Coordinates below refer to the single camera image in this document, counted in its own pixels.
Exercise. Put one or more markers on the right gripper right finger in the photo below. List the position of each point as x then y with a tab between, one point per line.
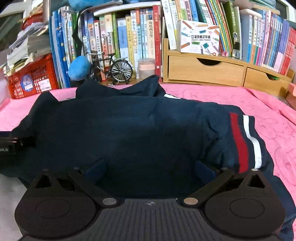
213	181

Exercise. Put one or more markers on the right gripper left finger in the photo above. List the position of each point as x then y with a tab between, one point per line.
87	183

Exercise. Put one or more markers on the navy and white jacket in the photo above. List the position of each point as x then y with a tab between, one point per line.
151	142

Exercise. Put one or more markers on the red plastic crate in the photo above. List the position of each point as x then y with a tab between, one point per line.
36	77

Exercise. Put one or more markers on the blue plush ball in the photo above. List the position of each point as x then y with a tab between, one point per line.
79	68

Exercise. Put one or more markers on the stack of papers on crate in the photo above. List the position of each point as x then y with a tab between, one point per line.
30	45

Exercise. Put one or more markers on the pink rabbit-print blanket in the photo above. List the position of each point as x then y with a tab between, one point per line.
274	120

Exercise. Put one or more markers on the miniature black bicycle model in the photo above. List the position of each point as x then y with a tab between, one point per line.
118	70

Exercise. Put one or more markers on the wooden desktop drawer shelf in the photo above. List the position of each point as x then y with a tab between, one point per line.
217	70

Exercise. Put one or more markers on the clear jar with pink contents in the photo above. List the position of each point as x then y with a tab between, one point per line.
146	68

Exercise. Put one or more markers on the white pencil-pattern box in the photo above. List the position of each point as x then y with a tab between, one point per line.
198	38

